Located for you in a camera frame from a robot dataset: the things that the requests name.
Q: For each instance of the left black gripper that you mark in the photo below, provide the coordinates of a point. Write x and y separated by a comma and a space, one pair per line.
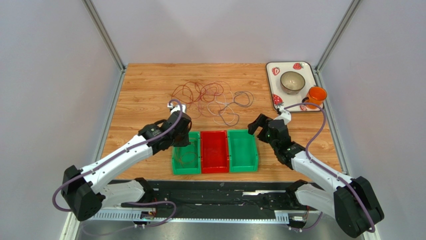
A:
185, 141

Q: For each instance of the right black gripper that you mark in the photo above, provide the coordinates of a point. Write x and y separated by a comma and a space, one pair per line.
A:
265, 128

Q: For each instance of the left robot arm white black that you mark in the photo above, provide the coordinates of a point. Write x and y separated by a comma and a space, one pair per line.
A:
89, 189

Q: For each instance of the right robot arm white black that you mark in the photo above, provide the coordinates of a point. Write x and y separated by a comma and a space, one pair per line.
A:
352, 202

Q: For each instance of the left green plastic bin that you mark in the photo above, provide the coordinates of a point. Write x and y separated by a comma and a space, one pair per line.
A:
187, 160

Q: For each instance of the green plastic bin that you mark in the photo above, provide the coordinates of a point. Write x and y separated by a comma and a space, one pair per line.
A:
243, 154
187, 160

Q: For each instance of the red plastic bin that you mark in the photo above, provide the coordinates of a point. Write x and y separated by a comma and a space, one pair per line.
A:
214, 152

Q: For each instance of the right green plastic bin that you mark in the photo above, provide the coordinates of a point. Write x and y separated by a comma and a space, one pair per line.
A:
243, 154

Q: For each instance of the strawberry pattern white tray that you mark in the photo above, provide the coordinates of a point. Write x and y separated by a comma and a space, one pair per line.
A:
274, 71

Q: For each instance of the grey ceramic bowl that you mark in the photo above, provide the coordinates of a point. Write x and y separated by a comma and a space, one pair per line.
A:
292, 82

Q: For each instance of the orange mug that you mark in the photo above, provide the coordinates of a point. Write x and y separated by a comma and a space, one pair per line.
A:
315, 95

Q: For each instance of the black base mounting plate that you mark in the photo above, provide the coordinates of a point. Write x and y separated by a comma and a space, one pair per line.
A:
216, 199

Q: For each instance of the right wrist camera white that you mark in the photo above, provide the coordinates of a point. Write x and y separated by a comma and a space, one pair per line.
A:
284, 115

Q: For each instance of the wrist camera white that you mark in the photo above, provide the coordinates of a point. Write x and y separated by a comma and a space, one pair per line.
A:
284, 115
176, 108

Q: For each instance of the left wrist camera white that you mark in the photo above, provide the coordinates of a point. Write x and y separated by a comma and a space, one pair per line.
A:
176, 108

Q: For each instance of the right aluminium frame post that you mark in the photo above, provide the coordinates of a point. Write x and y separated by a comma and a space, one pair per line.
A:
338, 33

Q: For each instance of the aluminium frame post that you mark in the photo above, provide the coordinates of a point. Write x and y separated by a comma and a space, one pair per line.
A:
98, 22
338, 33

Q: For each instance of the aluminium rail front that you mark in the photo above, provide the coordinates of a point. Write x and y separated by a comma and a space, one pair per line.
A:
183, 216

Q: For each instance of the left aluminium frame post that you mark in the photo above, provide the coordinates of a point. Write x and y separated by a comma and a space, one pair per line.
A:
98, 22

